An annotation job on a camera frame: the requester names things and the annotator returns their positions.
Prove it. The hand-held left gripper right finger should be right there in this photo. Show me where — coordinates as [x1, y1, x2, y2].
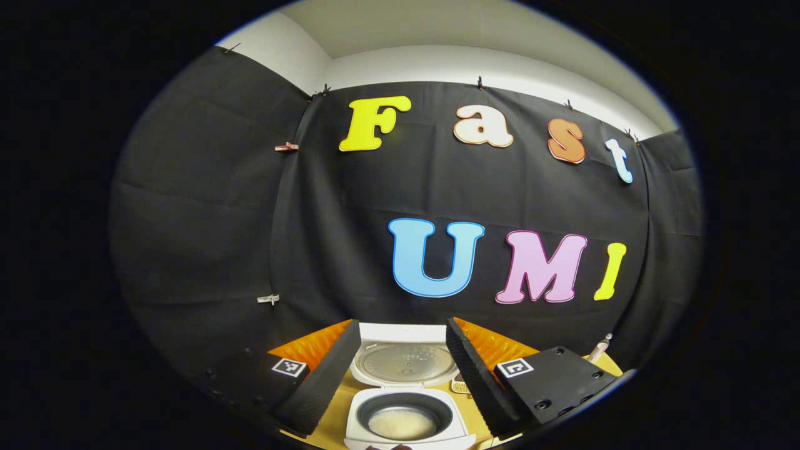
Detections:
[445, 317, 637, 438]

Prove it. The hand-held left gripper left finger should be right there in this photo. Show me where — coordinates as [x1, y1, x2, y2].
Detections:
[200, 319, 363, 437]

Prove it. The white rice cooker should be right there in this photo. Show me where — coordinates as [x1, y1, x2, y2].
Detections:
[344, 322, 477, 450]

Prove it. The clear bottle pink label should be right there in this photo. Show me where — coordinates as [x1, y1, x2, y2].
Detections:
[586, 333, 614, 363]

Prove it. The black backdrop cloth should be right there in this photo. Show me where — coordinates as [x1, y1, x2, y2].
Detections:
[109, 47, 704, 388]

